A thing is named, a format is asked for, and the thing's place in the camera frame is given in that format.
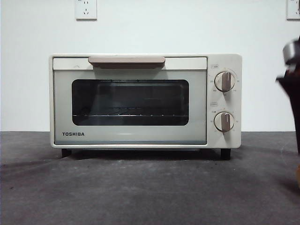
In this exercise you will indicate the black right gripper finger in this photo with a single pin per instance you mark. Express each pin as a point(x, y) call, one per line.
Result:
point(294, 98)

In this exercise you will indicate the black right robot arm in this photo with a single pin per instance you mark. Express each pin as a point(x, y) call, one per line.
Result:
point(293, 50)

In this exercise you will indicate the cream Toshiba toaster oven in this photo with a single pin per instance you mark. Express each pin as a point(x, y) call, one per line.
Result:
point(236, 100)

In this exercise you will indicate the cream brown temperature knob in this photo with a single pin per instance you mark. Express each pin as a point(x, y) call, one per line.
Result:
point(225, 81)

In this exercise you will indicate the cream brown timer knob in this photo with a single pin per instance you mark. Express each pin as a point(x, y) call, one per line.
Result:
point(224, 121)

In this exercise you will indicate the white wall socket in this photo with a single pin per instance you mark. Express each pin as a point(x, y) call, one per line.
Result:
point(86, 10)
point(294, 10)

